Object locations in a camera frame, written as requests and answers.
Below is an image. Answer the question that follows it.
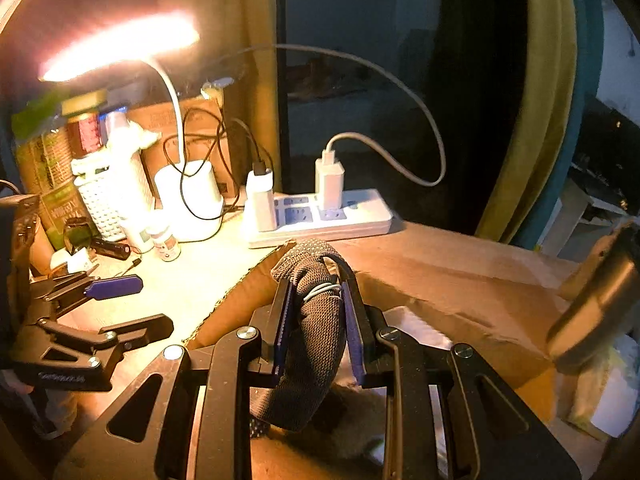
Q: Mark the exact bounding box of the yellow curtain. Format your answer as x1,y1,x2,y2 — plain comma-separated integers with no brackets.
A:
159,0,280,188
474,0,578,247

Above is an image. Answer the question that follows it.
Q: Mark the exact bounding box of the black cylindrical battery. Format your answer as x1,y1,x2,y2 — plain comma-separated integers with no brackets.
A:
89,238,133,262

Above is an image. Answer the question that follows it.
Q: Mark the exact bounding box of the white desk lamp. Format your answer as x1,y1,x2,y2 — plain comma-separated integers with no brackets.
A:
39,14,225,243

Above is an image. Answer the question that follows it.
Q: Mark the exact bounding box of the stainless steel tumbler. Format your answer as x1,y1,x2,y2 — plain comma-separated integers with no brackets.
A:
546,224,640,367

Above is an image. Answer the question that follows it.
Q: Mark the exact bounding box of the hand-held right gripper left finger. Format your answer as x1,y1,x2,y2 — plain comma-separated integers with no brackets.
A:
52,279,295,480

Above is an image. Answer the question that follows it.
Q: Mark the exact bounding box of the white charging cable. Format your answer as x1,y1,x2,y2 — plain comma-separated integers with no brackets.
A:
232,43,447,188

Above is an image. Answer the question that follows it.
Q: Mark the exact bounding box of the person's left forearm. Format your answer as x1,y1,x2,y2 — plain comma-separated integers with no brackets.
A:
0,370,78,441

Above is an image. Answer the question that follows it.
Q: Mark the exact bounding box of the white perforated basket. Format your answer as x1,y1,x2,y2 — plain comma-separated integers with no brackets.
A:
71,149,157,242

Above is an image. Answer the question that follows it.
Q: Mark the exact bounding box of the white charger with black cable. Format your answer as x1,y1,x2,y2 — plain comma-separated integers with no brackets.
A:
244,160,277,233

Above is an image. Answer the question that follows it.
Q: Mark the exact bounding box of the brown glass jar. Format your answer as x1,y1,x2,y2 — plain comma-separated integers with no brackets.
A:
64,109,105,160

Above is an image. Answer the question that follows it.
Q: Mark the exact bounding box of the brown cardboard carton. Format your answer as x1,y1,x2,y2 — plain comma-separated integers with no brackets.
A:
126,96,240,202

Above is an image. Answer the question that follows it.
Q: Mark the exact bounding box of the black charging cable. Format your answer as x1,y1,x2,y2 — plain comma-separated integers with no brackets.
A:
163,106,273,222

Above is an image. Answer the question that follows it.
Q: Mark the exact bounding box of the cardboard box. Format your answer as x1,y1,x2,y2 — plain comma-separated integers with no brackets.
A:
184,238,581,411

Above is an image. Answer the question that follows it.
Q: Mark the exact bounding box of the white power strip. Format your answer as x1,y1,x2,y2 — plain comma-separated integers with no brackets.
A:
247,188,395,250

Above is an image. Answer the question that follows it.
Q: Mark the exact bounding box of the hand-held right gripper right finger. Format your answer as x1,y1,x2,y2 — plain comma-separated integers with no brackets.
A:
342,272,582,480

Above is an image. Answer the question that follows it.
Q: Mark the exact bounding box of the green snack bag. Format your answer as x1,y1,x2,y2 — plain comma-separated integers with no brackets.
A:
11,91,93,251

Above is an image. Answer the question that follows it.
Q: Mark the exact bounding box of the small white bottle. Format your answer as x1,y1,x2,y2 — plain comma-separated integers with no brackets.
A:
149,224,182,262

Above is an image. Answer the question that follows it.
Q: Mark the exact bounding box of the dark knit fabric band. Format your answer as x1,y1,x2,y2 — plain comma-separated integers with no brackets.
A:
249,239,357,440

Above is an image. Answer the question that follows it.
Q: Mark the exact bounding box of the yellow tissue pack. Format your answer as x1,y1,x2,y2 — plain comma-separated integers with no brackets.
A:
562,345,640,438

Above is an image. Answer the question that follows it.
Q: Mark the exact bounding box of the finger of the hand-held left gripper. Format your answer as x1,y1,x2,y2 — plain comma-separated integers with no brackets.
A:
30,267,144,319
39,313,175,367

